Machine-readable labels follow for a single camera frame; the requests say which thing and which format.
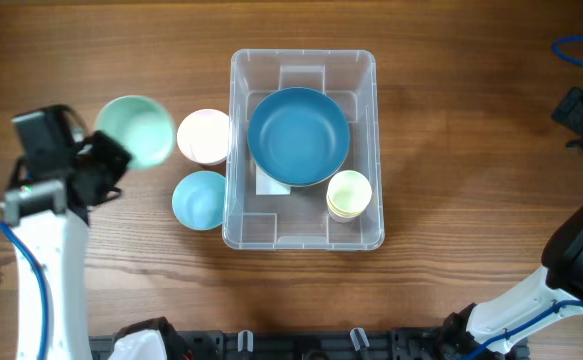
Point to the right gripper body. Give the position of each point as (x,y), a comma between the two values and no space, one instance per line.
(576,103)

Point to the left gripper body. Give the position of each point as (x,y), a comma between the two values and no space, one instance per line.
(108,161)

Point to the mint green small bowl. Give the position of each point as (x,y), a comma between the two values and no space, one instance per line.
(142,126)

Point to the light blue small bowl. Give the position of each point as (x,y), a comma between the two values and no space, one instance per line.
(198,200)

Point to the pale pink small bowl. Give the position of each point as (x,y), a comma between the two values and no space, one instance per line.
(203,136)

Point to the dark blue bowl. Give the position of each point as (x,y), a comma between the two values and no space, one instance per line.
(298,136)

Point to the clear plastic storage container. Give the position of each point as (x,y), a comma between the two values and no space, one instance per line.
(301,220)

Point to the cream plastic cup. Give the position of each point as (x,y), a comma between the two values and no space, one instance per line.
(349,190)

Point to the pink plastic cup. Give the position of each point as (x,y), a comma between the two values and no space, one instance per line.
(341,218)

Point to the yellow plastic cup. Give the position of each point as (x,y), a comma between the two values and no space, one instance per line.
(333,210)

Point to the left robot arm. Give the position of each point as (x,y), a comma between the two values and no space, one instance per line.
(66,171)

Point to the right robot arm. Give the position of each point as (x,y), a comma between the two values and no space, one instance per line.
(553,292)

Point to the white label in container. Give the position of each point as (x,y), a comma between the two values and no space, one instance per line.
(265,185)

